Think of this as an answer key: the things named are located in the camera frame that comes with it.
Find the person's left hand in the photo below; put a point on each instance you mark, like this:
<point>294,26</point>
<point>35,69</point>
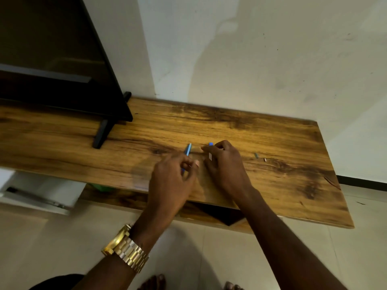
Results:
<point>167,193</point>

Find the person's right hand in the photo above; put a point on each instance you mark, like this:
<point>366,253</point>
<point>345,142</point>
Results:
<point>226,175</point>

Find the person's right thumb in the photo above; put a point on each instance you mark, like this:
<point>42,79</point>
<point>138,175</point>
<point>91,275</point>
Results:
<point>207,158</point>

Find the person's left thumb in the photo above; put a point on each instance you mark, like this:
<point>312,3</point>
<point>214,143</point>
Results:
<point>195,169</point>

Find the blue pen barrel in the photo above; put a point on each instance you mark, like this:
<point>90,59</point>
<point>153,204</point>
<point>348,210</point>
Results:
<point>188,149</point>

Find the person's right forearm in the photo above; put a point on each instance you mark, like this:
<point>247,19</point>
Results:
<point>281,244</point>

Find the wooden lower shelf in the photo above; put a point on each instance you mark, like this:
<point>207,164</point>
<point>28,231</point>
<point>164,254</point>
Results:
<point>130,200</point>

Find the green object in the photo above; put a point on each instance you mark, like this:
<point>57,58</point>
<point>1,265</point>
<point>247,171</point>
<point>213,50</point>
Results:
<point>101,187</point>

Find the black television stand leg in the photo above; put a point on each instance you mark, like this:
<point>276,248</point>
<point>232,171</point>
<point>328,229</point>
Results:
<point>102,132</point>

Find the gold metal wristwatch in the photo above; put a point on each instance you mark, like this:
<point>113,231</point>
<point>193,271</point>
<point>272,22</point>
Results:
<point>127,249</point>

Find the person's left foot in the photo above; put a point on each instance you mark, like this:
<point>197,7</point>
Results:
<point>154,283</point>

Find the person's foot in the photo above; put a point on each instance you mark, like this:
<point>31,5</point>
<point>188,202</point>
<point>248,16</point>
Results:
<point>232,286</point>
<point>154,283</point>

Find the person's right foot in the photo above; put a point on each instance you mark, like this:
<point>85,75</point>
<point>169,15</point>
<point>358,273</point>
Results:
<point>232,286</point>

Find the white cabinet drawer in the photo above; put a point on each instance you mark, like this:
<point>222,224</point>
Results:
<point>42,190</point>

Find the person's dark shorts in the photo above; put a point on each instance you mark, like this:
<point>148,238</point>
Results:
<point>57,283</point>

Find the black flat television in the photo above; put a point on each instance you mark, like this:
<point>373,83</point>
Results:
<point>51,57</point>

